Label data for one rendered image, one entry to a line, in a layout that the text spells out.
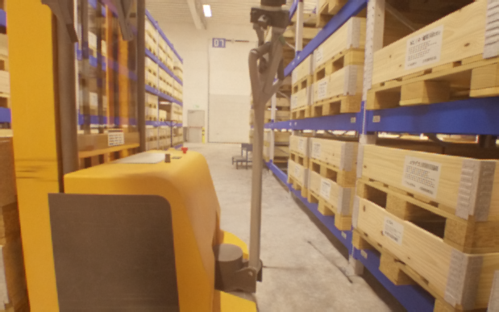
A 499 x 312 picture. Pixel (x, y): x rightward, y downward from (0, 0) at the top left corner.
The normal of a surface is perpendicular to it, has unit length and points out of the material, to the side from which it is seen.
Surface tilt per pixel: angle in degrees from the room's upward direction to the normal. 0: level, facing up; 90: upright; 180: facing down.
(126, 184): 90
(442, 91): 90
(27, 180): 90
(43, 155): 90
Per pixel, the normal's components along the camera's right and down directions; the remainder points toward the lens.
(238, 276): -0.36, 0.10
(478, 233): 0.08, 0.11
